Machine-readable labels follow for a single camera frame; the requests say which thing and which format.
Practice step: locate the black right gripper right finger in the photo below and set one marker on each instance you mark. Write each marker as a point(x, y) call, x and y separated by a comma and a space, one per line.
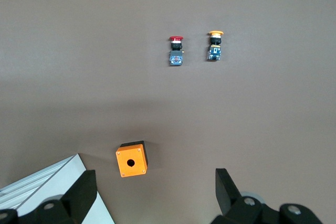
point(228, 197)

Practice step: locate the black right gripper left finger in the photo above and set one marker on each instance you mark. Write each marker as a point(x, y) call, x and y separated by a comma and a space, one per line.
point(81, 195)

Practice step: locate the red mushroom push button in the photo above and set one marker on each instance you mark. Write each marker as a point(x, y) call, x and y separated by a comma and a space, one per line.
point(176, 51)

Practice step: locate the orange button enclosure box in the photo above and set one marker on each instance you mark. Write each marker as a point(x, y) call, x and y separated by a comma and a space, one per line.
point(131, 162)

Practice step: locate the white drawer cabinet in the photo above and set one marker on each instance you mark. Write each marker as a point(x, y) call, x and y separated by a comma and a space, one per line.
point(65, 187)

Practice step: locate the yellow mushroom push button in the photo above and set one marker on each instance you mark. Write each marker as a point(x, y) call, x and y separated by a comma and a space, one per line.
point(215, 47)

